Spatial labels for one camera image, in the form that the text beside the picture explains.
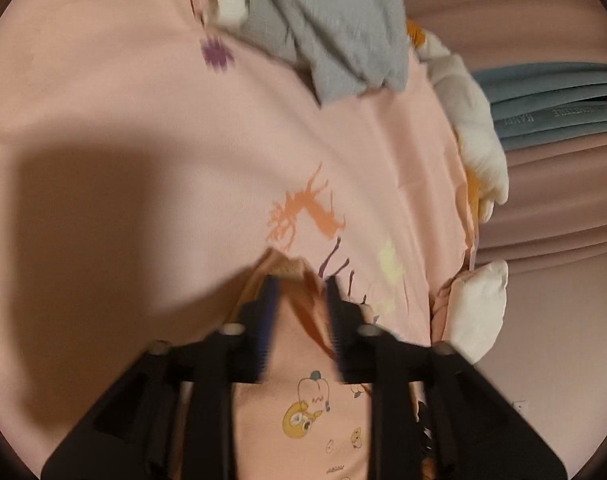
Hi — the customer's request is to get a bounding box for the blue-grey curtain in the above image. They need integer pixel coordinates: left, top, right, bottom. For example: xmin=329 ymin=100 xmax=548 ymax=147
xmin=471 ymin=62 xmax=607 ymax=153

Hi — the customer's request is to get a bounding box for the pink curtain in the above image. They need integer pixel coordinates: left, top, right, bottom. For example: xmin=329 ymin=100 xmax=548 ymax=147
xmin=403 ymin=0 xmax=607 ymax=281

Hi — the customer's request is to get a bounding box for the pink printed bedsheet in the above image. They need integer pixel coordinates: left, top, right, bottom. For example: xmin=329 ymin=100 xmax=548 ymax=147
xmin=0 ymin=0 xmax=484 ymax=480

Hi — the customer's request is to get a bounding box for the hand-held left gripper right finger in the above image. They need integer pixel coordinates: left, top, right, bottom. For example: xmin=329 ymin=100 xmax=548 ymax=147
xmin=325 ymin=276 xmax=569 ymax=480

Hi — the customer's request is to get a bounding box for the white folded garment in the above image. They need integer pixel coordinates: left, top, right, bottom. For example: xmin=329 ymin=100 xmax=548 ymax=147
xmin=448 ymin=260 xmax=509 ymax=366

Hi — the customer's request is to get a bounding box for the peach cartoon print garment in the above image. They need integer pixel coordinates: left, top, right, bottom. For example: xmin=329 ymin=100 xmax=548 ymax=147
xmin=228 ymin=247 xmax=384 ymax=480

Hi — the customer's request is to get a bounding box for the grey garment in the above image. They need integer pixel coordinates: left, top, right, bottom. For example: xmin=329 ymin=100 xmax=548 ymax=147
xmin=246 ymin=0 xmax=411 ymax=108

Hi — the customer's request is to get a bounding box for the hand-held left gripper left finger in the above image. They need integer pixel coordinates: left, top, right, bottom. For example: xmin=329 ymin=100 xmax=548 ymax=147
xmin=40 ymin=275 xmax=284 ymax=480

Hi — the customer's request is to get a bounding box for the white and orange plush toy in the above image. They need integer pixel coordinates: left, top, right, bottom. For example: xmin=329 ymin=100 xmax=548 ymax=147
xmin=406 ymin=17 xmax=510 ymax=223

